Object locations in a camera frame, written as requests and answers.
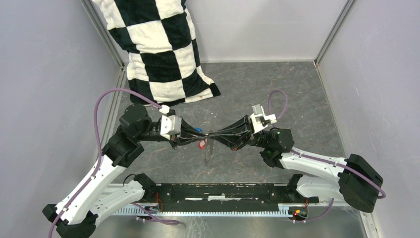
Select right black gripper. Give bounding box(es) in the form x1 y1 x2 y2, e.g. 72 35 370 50
208 115 269 152

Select key with red tag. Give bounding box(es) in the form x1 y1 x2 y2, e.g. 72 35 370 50
198 139 208 149

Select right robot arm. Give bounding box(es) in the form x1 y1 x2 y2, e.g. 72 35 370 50
208 114 386 213

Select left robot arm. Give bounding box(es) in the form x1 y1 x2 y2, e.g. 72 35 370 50
43 104 206 238

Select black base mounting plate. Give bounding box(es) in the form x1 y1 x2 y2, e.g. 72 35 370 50
138 183 319 212

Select black white checkered blanket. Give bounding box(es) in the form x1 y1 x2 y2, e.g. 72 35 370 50
95 0 221 106

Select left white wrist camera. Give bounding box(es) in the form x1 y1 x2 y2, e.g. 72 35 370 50
159 105 182 140

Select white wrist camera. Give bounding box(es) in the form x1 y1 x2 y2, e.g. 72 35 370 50
159 105 182 140
250 104 277 134

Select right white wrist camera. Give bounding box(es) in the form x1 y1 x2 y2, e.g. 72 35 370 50
250 104 277 134

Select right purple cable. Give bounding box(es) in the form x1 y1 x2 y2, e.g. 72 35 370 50
267 90 387 223

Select white slotted cable duct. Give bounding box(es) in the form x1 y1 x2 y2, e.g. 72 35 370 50
114 205 292 218

